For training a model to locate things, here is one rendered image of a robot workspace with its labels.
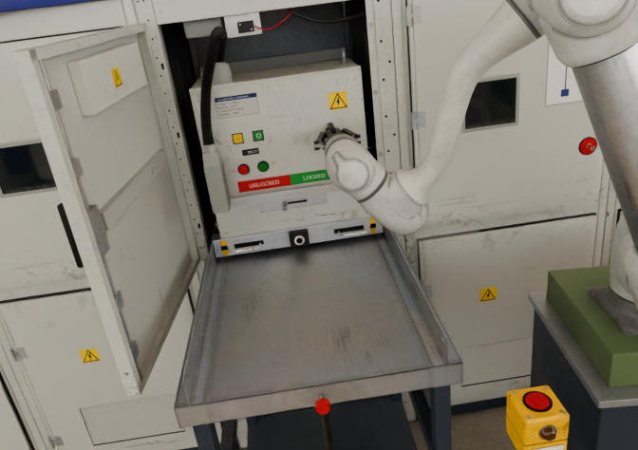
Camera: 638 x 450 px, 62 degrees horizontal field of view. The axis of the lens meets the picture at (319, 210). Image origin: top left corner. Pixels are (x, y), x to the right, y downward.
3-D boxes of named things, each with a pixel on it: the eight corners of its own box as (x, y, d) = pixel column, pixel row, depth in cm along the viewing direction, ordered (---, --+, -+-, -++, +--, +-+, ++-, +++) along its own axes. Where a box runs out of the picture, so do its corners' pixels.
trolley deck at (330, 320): (462, 383, 115) (462, 361, 113) (179, 428, 113) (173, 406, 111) (394, 245, 178) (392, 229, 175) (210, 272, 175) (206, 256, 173)
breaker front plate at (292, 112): (373, 220, 169) (360, 68, 150) (222, 243, 166) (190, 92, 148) (372, 219, 170) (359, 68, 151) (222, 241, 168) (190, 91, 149)
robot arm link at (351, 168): (313, 158, 129) (351, 192, 133) (320, 179, 114) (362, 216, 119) (345, 126, 126) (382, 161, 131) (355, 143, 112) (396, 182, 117)
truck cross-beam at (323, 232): (383, 233, 170) (382, 215, 168) (215, 257, 168) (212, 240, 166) (380, 226, 175) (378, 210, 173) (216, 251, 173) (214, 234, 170)
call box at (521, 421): (567, 458, 94) (571, 414, 90) (523, 464, 94) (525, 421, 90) (545, 423, 102) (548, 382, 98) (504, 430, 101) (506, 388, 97)
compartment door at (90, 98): (111, 398, 117) (-10, 54, 88) (182, 260, 175) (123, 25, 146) (141, 395, 117) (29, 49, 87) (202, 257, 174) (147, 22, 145)
